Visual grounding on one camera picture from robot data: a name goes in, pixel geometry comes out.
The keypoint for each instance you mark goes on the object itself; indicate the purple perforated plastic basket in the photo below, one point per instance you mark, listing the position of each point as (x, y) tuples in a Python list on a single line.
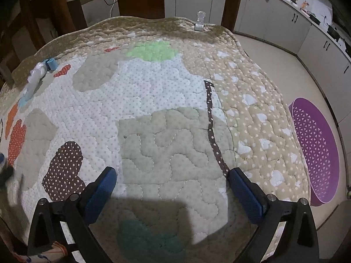
[(315, 142)]

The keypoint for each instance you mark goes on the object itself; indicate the crushed clear plastic bottle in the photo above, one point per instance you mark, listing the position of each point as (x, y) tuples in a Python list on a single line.
[(37, 74)]

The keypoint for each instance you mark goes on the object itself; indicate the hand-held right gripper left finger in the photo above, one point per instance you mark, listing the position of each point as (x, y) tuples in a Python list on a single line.
[(100, 194)]

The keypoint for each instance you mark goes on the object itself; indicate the quilted polka dot blanket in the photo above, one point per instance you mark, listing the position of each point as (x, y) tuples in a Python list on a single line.
[(153, 93)]

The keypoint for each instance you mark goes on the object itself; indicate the black cooking pot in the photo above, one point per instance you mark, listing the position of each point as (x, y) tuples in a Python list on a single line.
[(333, 30)]

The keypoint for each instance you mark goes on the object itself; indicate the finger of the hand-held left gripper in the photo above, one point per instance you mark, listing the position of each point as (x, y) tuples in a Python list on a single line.
[(5, 172)]

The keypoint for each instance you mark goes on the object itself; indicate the dark wooden chair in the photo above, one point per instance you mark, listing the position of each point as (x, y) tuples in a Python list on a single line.
[(27, 19)]

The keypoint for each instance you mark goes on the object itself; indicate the patterned white cloth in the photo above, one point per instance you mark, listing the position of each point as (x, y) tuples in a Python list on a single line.
[(46, 256)]

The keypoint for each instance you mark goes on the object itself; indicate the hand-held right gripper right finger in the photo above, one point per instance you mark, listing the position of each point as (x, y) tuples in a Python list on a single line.
[(246, 194)]

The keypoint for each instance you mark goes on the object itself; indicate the clear plastic clip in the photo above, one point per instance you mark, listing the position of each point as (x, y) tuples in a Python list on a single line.
[(200, 23)]

